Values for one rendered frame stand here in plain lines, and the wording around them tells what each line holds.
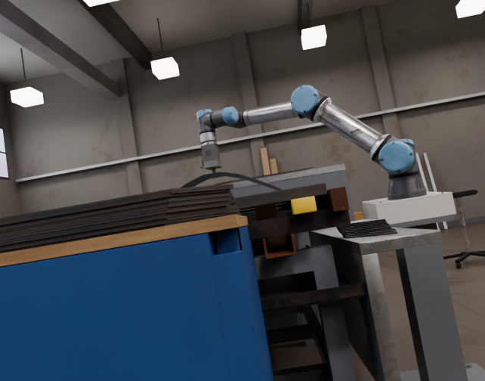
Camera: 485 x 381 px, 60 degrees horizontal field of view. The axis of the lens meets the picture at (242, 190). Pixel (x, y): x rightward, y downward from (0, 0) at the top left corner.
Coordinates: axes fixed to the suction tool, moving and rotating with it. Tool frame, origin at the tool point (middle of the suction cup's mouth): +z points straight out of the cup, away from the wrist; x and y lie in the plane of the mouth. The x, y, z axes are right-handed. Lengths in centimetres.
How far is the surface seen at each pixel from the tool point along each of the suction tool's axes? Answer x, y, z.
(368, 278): 51, 80, 41
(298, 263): 35, 70, 36
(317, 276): 39, 69, 41
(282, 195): 34, 75, 17
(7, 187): -646, -688, -156
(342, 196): 49, 76, 21
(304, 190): 40, 74, 17
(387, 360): 52, 80, 61
